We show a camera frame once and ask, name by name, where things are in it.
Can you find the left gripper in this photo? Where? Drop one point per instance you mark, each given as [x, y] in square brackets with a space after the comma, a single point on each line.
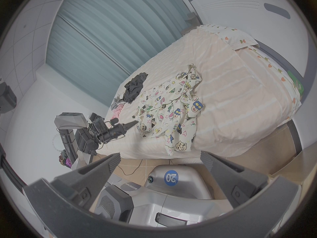
[112, 134]

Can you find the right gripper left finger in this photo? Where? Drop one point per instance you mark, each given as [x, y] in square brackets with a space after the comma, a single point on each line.
[86, 182]

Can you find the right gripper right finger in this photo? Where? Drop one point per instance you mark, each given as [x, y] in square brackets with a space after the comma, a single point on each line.
[235, 182]

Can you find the white printed pyjama top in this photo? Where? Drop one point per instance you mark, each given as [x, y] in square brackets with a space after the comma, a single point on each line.
[168, 108]

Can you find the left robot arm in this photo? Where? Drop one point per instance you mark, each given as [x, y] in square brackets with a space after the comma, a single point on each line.
[71, 119]

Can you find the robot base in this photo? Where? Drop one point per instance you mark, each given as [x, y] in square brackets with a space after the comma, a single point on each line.
[178, 190]

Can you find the pink garment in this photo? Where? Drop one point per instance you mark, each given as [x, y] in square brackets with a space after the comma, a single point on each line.
[116, 113]

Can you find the grey and white garment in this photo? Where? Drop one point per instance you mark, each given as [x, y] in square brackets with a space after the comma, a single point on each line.
[117, 103]

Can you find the black shirt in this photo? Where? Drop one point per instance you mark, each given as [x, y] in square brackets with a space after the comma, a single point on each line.
[133, 89]

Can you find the blue-green curtain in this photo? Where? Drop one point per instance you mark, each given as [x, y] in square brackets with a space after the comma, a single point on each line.
[128, 18]
[81, 66]

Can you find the bed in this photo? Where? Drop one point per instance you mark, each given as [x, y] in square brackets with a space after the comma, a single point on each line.
[235, 95]

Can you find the grey bedside table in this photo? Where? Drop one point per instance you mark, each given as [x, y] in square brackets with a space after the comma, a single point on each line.
[190, 16]

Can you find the white printed pillow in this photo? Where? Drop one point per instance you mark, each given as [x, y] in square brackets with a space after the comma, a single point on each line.
[235, 37]

